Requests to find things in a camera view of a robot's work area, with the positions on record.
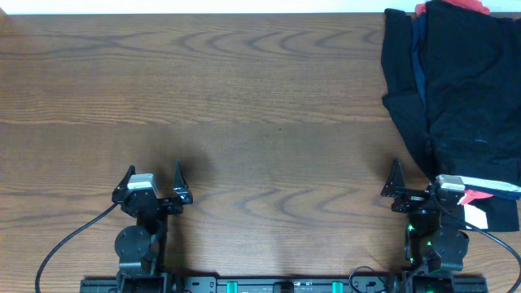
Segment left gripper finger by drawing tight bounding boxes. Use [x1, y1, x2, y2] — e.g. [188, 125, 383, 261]
[117, 165, 135, 190]
[173, 161, 189, 192]

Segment black shorts with white waistband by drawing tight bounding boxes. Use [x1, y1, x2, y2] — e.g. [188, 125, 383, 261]
[422, 1, 520, 185]

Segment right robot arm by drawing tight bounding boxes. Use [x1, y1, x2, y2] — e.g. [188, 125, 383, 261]
[381, 160, 469, 292]

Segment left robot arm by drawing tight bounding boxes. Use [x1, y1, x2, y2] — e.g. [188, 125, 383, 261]
[109, 162, 193, 293]

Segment black garment under pile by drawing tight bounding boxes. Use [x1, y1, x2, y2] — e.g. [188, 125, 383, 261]
[380, 7, 520, 233]

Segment navy blue garment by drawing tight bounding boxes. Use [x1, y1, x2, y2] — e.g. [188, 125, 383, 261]
[411, 13, 427, 108]

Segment red garment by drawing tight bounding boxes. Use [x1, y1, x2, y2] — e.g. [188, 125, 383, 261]
[414, 0, 491, 16]

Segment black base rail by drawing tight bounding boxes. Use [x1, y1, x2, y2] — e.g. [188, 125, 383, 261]
[80, 275, 488, 293]

